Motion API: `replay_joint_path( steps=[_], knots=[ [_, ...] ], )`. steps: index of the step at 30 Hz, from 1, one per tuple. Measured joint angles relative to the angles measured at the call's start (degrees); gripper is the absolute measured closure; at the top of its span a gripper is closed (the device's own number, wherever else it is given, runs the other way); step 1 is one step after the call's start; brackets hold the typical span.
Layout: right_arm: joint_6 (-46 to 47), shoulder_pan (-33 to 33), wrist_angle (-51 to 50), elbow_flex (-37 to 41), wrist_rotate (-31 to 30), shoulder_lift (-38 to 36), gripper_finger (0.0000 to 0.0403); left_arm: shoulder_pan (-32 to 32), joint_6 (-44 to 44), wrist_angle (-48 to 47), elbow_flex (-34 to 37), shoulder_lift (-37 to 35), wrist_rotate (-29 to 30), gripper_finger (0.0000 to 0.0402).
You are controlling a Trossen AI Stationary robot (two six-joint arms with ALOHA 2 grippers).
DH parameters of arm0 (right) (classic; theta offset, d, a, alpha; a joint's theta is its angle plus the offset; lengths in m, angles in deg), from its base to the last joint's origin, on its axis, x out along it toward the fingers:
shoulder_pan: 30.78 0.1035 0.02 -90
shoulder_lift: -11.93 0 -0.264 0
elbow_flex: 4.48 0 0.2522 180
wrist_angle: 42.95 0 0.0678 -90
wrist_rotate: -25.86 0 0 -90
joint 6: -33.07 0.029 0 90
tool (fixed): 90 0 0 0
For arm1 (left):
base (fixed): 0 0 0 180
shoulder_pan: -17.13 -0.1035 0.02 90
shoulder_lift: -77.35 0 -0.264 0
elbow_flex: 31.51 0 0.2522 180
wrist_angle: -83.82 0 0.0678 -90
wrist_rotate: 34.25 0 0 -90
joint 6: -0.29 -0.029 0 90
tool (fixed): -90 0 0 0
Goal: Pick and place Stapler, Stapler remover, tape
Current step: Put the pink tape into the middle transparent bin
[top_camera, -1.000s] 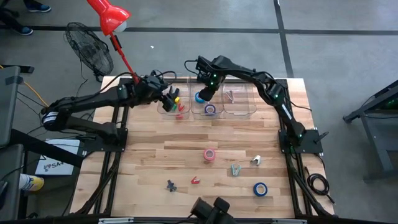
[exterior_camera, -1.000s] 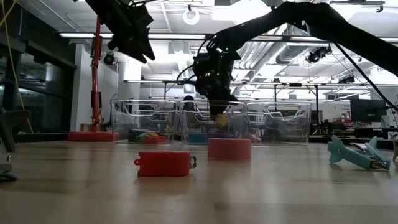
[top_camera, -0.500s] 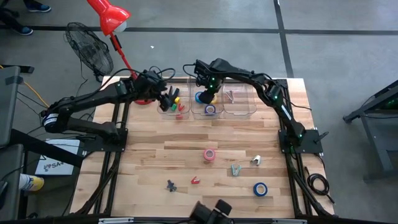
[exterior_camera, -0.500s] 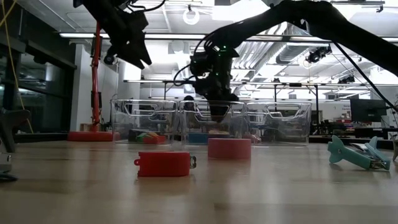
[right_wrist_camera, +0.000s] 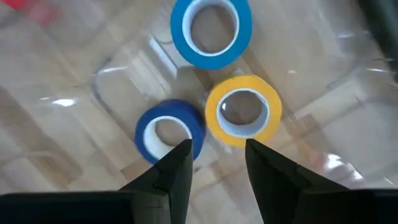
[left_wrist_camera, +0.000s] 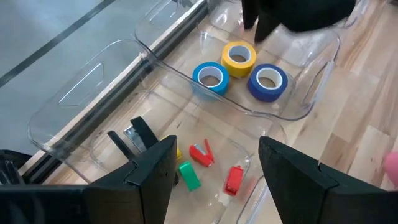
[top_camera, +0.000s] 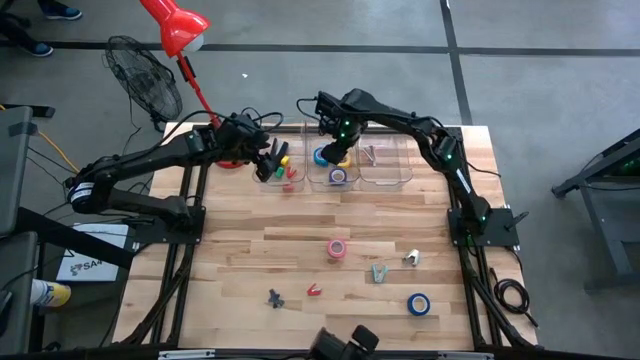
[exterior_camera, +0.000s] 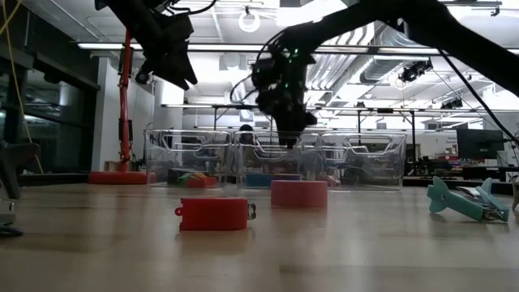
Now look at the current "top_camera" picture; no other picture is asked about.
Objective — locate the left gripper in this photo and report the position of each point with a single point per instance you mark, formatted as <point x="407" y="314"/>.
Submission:
<point x="255" y="147"/>

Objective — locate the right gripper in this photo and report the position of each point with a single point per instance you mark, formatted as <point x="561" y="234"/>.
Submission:
<point x="345" y="134"/>

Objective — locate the yellow stapler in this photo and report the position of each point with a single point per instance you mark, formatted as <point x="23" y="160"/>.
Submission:
<point x="284" y="161"/>

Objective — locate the yellow tape roll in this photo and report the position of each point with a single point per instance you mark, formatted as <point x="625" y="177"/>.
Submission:
<point x="348" y="164"/>

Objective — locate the light blue tape roll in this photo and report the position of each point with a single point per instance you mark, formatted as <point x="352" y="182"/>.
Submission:
<point x="316" y="157"/>

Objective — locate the purple tape roll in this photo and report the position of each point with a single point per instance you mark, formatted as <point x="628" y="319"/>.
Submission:
<point x="331" y="176"/>

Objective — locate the pink staple remover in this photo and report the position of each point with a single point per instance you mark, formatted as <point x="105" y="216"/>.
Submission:
<point x="370" y="155"/>

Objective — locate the pink tape roll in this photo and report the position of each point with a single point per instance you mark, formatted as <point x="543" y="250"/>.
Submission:
<point x="330" y="248"/>

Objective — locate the white staple remover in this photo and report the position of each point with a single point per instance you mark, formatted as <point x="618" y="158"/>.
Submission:
<point x="411" y="258"/>

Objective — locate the red staple remover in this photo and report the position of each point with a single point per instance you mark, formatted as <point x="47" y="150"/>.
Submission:
<point x="313" y="291"/>

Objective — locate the black staple remover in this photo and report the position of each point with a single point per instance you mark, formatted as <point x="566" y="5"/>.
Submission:
<point x="275" y="298"/>

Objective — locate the dark blue tape roll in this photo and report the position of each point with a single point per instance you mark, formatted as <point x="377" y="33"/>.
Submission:
<point x="410" y="304"/>

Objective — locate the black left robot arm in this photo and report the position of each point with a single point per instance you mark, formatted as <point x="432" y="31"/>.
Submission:
<point x="150" y="155"/>

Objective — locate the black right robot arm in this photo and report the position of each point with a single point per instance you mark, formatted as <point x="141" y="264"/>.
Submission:
<point x="400" y="120"/>

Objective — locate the clear plastic bin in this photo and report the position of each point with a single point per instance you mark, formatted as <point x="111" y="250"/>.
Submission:
<point x="300" y="165"/>
<point x="322" y="181"/>
<point x="395" y="165"/>

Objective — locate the black floor fan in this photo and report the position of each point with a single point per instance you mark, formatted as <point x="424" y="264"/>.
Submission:
<point x="145" y="80"/>

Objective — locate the red desk lamp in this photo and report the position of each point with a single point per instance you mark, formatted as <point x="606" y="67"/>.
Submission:
<point x="175" y="25"/>

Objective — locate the white printed box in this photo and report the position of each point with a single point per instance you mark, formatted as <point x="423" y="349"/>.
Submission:
<point x="95" y="265"/>

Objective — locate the black metal beam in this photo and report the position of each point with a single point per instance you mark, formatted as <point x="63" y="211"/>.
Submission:
<point x="75" y="237"/>

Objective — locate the person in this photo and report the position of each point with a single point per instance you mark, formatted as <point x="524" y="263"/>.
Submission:
<point x="60" y="10"/>

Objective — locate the grey plastic case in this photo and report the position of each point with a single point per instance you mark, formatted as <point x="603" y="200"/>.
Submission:
<point x="27" y="260"/>
<point x="12" y="170"/>

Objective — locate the grey metal table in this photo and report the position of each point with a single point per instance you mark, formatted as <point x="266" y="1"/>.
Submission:
<point x="600" y="200"/>

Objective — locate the white yellow bottle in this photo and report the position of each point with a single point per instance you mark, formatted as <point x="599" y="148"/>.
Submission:
<point x="50" y="294"/>

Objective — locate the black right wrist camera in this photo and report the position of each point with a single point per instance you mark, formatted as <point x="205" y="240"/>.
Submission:
<point x="327" y="110"/>

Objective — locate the black aluminium table frame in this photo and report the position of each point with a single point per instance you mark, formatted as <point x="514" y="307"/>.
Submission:
<point x="467" y="280"/>

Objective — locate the silver metal bracket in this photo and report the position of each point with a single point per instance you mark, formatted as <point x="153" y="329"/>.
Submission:
<point x="186" y="355"/>
<point x="465" y="356"/>

